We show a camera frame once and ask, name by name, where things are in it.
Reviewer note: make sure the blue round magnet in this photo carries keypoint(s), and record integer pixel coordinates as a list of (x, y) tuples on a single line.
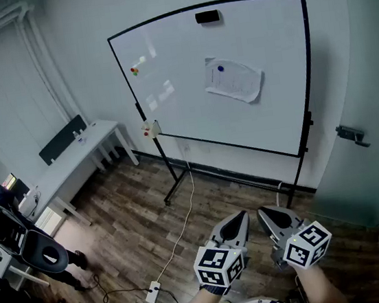
[(221, 68)]

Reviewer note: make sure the white power strip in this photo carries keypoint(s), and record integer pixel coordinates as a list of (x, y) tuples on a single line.
[(153, 292)]

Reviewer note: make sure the clear water bottle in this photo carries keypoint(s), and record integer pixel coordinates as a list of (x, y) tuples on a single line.
[(78, 137)]

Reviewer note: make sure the white office desk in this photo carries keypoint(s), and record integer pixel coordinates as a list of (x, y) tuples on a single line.
[(70, 163)]

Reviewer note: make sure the computer monitor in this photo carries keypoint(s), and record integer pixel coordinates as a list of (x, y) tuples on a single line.
[(18, 189)]

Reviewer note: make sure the black-framed whiteboard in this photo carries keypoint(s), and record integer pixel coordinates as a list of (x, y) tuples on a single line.
[(183, 79)]

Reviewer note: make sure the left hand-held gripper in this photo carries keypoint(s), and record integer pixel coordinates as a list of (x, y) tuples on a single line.
[(213, 265)]

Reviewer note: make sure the white marker holder box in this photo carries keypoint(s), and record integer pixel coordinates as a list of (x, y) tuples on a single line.
[(152, 128)]

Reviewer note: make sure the black grey office chair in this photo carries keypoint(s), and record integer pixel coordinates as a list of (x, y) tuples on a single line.
[(47, 256)]

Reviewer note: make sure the person's right forearm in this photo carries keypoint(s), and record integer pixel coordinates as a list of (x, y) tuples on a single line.
[(318, 289)]

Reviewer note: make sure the black whiteboard eraser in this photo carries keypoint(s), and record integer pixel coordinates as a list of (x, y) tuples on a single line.
[(207, 16)]

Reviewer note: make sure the black desk divider panel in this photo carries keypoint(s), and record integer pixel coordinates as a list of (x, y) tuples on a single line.
[(63, 139)]

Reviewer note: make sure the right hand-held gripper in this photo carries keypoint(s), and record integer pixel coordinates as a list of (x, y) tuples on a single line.
[(306, 246)]

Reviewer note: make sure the white drawer cabinet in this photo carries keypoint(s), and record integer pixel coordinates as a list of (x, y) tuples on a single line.
[(51, 219)]

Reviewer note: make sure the white wall pipes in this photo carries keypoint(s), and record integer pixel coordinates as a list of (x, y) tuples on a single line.
[(33, 46)]

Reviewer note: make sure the frosted glass door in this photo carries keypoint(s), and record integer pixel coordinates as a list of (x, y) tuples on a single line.
[(369, 172)]

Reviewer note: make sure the white printed paper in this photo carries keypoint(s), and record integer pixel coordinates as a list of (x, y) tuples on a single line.
[(239, 83)]

